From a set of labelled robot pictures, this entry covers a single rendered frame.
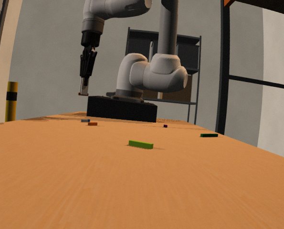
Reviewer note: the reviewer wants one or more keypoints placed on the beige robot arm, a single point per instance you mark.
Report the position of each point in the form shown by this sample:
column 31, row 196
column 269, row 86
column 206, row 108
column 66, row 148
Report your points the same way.
column 164, row 74

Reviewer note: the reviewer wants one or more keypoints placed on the green rectangular bar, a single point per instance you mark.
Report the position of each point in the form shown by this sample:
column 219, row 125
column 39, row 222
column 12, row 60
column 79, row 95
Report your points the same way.
column 140, row 144

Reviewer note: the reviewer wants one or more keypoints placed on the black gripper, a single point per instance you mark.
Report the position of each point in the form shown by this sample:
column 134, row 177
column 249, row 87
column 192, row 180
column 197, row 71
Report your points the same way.
column 90, row 40

